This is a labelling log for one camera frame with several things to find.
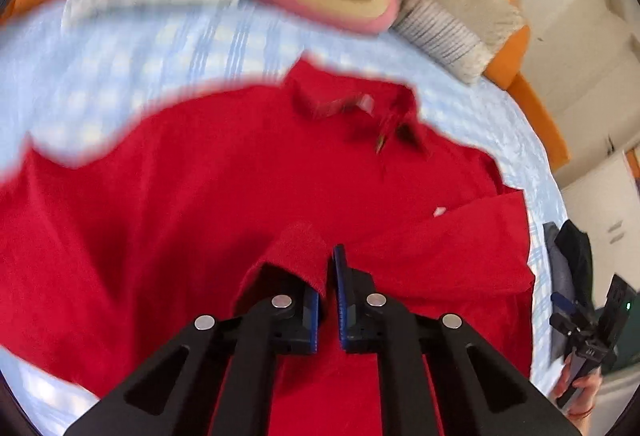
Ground red knit polo sweater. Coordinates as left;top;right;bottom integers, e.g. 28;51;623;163
0;58;537;436

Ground person's right hand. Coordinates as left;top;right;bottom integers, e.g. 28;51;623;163
551;355;602;420

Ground grey folded garment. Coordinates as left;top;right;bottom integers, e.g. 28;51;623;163
544;222;575;361

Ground black folded garment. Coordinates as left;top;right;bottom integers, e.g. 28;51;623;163
554;219;594;314

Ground white wardrobe cabinet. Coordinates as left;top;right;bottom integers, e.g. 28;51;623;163
561;154;640;307

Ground blue plaid bed sheet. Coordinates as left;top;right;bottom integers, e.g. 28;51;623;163
1;0;566;435

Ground beige patchwork pillow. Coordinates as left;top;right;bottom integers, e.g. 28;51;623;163
393;0;525;85

